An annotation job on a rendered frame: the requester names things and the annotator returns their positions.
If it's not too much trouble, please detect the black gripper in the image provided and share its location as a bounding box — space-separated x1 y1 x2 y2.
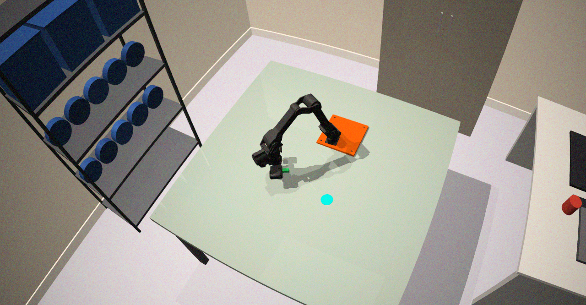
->
268 147 282 179

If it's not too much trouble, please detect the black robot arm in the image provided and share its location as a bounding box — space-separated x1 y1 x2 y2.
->
252 94 341 168

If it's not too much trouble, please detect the cyan circle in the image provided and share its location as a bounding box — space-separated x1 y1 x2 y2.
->
321 194 333 205

